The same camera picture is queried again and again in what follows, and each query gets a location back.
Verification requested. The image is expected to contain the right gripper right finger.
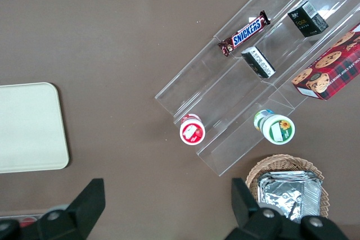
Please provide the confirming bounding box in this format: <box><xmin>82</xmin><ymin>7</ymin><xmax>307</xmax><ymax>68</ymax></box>
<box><xmin>224</xmin><ymin>178</ymin><xmax>349</xmax><ymax>240</ymax></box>

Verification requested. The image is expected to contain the aluminium foil tray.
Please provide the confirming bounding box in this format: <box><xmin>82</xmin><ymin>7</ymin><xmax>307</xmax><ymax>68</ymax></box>
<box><xmin>303</xmin><ymin>171</ymin><xmax>323</xmax><ymax>218</ymax></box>
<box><xmin>257</xmin><ymin>175</ymin><xmax>307</xmax><ymax>224</ymax></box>

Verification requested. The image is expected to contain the light wicker basket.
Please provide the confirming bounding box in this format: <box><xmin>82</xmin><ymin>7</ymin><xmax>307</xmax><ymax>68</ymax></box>
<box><xmin>245</xmin><ymin>154</ymin><xmax>329</xmax><ymax>220</ymax></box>

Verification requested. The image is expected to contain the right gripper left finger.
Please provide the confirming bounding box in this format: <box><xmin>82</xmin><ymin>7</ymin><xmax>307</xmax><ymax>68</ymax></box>
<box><xmin>0</xmin><ymin>178</ymin><xmax>106</xmax><ymax>240</ymax></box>

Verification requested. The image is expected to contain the cream rectangular tray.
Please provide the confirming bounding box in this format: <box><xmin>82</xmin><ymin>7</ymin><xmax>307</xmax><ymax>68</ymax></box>
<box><xmin>0</xmin><ymin>82</ymin><xmax>70</xmax><ymax>174</ymax></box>

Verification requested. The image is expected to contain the black box gold lettering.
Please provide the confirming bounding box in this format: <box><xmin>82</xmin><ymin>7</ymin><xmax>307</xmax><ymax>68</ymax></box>
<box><xmin>287</xmin><ymin>0</ymin><xmax>329</xmax><ymax>38</ymax></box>

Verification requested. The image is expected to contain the red strawberry yogurt cup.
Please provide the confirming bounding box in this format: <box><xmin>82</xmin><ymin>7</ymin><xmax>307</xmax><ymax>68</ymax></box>
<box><xmin>179</xmin><ymin>112</ymin><xmax>206</xmax><ymax>145</ymax></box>

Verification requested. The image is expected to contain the black box white label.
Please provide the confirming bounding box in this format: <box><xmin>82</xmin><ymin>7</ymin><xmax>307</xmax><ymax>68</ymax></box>
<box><xmin>241</xmin><ymin>46</ymin><xmax>276</xmax><ymax>79</ymax></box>

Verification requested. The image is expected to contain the red plaid cookie box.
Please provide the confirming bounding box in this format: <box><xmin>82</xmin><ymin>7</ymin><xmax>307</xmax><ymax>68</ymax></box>
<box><xmin>291</xmin><ymin>22</ymin><xmax>360</xmax><ymax>102</ymax></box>

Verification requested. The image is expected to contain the red cola bottle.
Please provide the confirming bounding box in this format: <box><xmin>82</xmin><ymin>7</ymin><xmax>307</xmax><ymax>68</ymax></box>
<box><xmin>19</xmin><ymin>217</ymin><xmax>37</xmax><ymax>228</ymax></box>

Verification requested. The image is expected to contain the green flower yogurt cup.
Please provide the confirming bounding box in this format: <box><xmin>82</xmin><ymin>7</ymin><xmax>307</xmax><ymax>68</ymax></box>
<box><xmin>253</xmin><ymin>109</ymin><xmax>295</xmax><ymax>145</ymax></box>

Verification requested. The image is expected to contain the clear acrylic stepped shelf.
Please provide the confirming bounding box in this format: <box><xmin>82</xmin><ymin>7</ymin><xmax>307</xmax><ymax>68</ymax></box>
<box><xmin>154</xmin><ymin>0</ymin><xmax>360</xmax><ymax>178</ymax></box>

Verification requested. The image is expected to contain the clear acrylic bottle rack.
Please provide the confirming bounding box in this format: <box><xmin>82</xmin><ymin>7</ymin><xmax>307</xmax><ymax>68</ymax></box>
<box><xmin>0</xmin><ymin>213</ymin><xmax>43</xmax><ymax>228</ymax></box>

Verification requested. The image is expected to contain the Snickers chocolate bar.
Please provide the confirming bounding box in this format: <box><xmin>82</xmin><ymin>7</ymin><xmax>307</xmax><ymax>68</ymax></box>
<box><xmin>218</xmin><ymin>10</ymin><xmax>271</xmax><ymax>57</ymax></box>

